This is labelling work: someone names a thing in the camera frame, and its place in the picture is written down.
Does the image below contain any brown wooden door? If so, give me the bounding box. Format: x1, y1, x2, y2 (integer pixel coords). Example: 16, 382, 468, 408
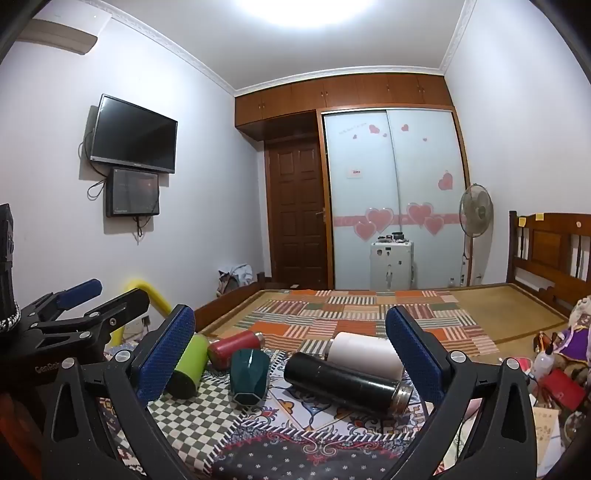
265, 140, 330, 288

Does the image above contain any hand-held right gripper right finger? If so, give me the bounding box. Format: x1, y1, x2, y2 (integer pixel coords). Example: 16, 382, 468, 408
385, 305, 539, 480

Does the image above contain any red box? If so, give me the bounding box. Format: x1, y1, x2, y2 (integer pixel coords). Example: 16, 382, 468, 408
541, 368, 588, 414

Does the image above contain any standing fan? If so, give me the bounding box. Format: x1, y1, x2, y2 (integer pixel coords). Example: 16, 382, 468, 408
458, 183, 494, 288

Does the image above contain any striped patchwork blanket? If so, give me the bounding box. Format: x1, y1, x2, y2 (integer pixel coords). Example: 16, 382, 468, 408
230, 288, 500, 357

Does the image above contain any floral patterned blanket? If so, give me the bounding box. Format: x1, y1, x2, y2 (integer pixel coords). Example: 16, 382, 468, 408
198, 350, 465, 480

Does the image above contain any woven straw bed mat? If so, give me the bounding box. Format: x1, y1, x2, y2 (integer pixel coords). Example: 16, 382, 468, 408
198, 283, 571, 357

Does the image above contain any wooden bed frame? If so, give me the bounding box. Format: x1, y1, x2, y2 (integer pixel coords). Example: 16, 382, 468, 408
194, 210, 591, 334

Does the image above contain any dark green faceted cup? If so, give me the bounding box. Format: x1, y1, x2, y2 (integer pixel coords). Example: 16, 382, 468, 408
230, 348, 273, 406

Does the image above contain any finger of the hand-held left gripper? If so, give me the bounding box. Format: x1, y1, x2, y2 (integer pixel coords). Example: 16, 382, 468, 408
18, 278, 103, 325
69, 288, 151, 344

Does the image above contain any yellow foam tube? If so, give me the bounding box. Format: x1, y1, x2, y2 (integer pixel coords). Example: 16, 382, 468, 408
108, 278, 174, 345

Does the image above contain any wooden wardrobe with sliding doors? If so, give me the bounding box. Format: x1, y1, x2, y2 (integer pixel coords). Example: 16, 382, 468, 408
234, 71, 472, 292

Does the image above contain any black television cable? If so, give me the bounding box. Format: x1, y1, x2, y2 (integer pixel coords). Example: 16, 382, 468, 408
78, 105, 99, 176

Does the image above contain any small wall-mounted monitor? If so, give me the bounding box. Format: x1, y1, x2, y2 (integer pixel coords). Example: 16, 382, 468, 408
106, 167, 161, 219

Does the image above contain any purple dressed doll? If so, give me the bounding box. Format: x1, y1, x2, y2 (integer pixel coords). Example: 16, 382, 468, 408
554, 295, 591, 365

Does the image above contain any red bottle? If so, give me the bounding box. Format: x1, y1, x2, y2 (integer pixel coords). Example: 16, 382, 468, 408
208, 330, 265, 371

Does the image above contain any grey bag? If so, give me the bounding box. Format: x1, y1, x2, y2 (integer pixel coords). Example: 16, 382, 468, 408
216, 263, 254, 297

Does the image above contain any small white cabinet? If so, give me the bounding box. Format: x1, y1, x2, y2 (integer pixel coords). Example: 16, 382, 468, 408
369, 240, 415, 292

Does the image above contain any green checkered cloth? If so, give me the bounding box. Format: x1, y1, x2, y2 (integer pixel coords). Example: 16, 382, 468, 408
105, 340, 288, 464

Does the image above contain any white thermos cup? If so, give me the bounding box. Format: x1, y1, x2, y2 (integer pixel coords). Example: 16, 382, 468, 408
323, 331, 405, 382

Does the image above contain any lime green bottle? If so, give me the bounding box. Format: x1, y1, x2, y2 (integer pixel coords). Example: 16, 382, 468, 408
166, 333, 209, 400

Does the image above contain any ceiling light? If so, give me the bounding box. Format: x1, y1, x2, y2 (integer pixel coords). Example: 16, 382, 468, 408
231, 0, 380, 29

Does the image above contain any wall-mounted black television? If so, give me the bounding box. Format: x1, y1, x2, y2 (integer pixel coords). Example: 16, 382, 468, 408
89, 94, 179, 175

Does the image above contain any black thermos cup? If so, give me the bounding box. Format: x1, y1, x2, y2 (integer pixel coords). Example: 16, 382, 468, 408
283, 352, 415, 414

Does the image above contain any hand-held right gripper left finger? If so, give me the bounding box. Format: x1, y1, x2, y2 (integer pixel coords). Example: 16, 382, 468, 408
41, 304, 197, 480

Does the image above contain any clear spray bottle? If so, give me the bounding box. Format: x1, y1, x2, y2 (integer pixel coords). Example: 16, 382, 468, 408
531, 339, 555, 384

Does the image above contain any beige paper card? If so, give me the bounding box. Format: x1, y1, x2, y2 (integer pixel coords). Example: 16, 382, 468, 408
531, 407, 563, 462

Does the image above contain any white air conditioner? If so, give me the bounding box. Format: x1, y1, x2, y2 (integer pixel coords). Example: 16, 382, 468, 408
17, 4, 113, 56

